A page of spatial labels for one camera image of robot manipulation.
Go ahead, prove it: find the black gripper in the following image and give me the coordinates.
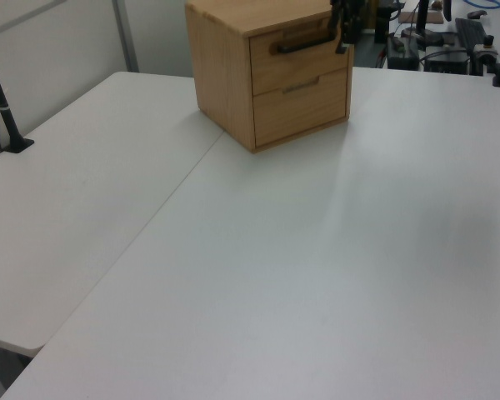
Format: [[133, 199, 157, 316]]
[[327, 0, 365, 56]]

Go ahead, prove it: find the black metal drawer handle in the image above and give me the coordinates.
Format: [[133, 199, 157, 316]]
[[276, 34, 341, 55]]

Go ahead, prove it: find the wooden drawer with black handle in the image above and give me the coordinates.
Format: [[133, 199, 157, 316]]
[[248, 16, 353, 97]]

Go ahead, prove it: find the wooden drawer with notch grip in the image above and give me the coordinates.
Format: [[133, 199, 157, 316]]
[[252, 66, 351, 149]]

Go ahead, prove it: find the light wooden two-drawer cabinet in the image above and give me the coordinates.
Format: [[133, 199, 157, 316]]
[[184, 0, 355, 155]]

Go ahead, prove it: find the black box with green part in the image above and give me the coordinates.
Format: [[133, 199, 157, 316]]
[[385, 34, 421, 70]]

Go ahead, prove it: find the black monitor stand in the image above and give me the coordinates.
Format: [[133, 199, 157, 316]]
[[401, 0, 443, 48]]

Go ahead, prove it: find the brown cardboard sheet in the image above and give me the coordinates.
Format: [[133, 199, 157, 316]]
[[398, 11, 443, 25]]

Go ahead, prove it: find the dark equipment box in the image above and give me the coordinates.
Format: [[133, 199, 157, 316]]
[[423, 44, 473, 75]]

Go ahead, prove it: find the black computer keyboard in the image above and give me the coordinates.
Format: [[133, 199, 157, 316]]
[[455, 17, 489, 50]]

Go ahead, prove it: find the grey device with black knob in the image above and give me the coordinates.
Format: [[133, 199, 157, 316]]
[[473, 34, 500, 64]]

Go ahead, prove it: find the black camera stand pole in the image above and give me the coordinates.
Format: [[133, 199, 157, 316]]
[[0, 34, 36, 155]]

